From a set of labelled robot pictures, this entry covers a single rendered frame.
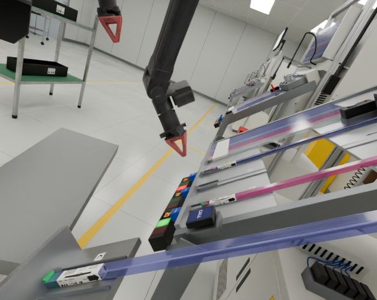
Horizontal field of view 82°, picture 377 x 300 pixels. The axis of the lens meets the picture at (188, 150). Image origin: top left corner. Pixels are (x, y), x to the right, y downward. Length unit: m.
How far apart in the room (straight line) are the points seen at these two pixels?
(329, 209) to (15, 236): 0.58
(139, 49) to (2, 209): 9.64
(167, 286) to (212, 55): 9.00
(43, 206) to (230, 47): 8.91
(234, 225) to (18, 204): 0.48
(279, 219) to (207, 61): 8.96
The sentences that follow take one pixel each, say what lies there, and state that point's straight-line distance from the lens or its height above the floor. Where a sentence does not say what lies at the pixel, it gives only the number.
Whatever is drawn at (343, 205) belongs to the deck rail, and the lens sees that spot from 0.43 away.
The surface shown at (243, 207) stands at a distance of 0.47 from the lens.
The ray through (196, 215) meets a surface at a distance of 0.41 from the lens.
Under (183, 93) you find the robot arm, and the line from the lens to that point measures 0.68.
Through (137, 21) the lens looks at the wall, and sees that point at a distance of 10.27.
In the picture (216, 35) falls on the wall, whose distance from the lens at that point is 9.35.
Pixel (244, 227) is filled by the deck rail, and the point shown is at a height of 0.81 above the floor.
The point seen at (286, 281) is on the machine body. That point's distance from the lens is 0.72.
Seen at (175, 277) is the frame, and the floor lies 0.68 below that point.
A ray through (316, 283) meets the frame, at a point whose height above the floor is 0.65.
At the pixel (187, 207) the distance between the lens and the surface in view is 0.53.
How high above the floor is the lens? 1.02
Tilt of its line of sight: 20 degrees down
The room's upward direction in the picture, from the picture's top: 23 degrees clockwise
